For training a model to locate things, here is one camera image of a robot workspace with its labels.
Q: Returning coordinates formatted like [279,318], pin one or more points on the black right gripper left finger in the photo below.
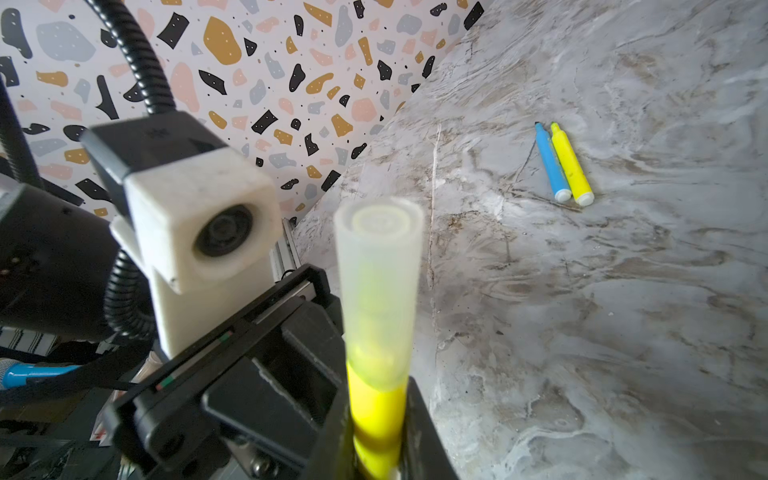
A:
[332,457]

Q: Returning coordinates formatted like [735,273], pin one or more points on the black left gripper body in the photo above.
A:
[256,390]

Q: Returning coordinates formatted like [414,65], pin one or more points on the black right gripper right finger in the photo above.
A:
[424,456]

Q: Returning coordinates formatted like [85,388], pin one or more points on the yellow highlighter pen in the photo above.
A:
[574,174]
[378,418]

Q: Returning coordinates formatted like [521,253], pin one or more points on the clear pen cap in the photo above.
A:
[379,249]

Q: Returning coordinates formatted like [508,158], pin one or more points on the blue highlighter pen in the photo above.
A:
[558,183]

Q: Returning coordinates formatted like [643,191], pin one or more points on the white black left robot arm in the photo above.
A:
[62,270]

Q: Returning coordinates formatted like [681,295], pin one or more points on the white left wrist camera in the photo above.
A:
[194,214]

